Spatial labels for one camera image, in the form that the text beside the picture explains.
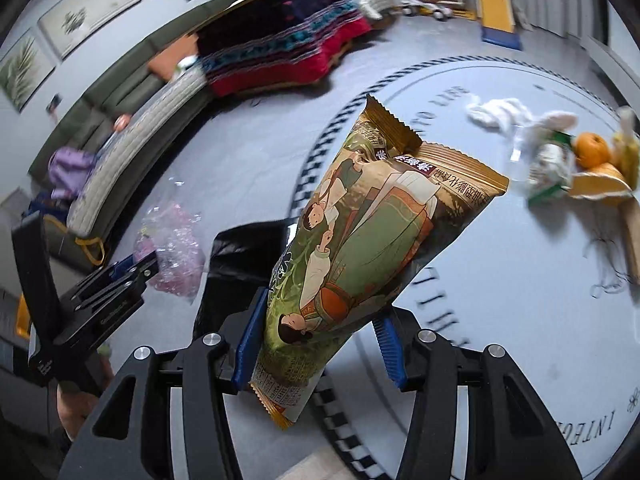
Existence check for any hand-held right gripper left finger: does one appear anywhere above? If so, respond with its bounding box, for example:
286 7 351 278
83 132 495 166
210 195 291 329
57 285 273 480

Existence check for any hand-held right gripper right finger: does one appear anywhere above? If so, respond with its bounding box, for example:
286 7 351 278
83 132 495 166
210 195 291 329
372 306 583 480

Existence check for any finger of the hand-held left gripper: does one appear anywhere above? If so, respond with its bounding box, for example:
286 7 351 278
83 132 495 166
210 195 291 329
75 279 152 322
67 252 161 307

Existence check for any pink clear plastic bag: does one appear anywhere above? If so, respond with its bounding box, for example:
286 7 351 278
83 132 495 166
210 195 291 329
134 200 207 305

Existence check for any black bag lined trash bin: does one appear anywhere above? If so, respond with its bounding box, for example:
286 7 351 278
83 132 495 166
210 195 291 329
192 220 301 343

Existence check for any gold illustrated snack packet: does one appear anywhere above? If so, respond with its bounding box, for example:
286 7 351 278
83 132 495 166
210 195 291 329
249 94 511 431

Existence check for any white knitted cloth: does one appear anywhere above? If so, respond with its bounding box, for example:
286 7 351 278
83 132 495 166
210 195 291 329
467 97 536 133

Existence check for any hollow mandarin orange peel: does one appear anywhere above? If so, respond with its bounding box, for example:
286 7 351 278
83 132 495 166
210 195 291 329
572 131 613 168

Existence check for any person's left forearm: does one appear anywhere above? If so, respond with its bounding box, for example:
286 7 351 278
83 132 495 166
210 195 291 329
56 384 103 442

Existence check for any grey quilted sofa mat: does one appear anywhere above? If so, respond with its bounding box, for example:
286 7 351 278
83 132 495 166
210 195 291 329
67 62 211 238

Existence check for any purple bag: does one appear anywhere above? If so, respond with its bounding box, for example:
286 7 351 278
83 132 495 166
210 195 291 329
47 147 98 201

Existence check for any round checkered-rim printed table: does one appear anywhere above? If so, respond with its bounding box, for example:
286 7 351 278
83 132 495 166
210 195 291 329
287 55 640 480

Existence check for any green sofa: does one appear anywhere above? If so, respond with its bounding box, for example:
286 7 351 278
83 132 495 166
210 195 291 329
27 0 266 196

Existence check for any orange cushion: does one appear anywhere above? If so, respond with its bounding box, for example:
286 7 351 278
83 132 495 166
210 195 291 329
147 35 201 81

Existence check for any clear plastic wrapper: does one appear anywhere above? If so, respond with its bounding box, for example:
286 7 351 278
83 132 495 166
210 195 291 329
507 130 538 181

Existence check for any green and white carton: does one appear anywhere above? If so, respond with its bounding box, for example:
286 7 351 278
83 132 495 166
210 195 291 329
527 130 576 206

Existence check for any brown cardboard piece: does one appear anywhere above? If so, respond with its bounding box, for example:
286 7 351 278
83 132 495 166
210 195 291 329
622 200 640 281

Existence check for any open orange peel piece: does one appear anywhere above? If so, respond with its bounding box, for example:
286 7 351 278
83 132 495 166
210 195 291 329
570 162 633 206

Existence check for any low table with patterned blanket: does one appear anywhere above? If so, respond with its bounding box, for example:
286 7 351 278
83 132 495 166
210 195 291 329
192 0 373 99

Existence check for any white crumpled tissue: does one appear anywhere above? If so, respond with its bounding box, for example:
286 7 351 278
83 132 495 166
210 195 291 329
530 112 579 136

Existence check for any banana peel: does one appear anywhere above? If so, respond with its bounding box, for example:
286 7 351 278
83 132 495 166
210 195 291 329
612 106 640 187

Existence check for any white basket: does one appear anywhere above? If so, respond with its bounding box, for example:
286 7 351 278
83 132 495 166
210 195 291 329
360 0 403 18

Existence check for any yellow toddler slide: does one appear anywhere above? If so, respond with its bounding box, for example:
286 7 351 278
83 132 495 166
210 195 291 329
470 0 526 49

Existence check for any bag with yellow handles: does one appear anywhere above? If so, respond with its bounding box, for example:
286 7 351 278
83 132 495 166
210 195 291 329
42 210 108 267

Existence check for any framed plant wall picture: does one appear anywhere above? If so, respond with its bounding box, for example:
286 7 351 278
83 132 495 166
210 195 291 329
0 29 57 112
37 0 144 62

